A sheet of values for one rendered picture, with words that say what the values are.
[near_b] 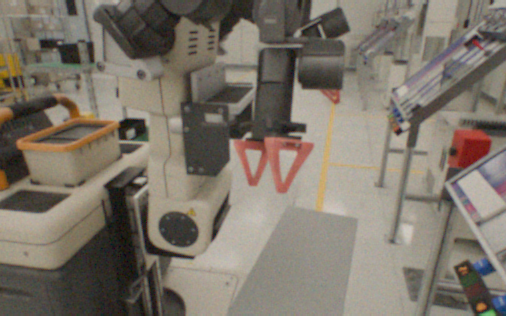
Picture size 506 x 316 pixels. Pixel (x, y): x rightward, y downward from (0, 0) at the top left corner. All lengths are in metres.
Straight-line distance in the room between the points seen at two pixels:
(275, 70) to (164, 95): 0.34
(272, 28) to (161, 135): 0.42
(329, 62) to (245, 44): 9.08
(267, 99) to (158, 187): 0.42
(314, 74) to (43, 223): 0.62
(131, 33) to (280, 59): 0.23
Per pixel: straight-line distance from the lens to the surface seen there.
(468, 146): 1.54
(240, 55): 9.61
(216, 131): 0.69
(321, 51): 0.50
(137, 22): 0.58
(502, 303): 0.84
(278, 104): 0.49
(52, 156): 0.95
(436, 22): 5.21
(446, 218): 1.30
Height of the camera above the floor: 1.20
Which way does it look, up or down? 23 degrees down
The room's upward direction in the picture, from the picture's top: straight up
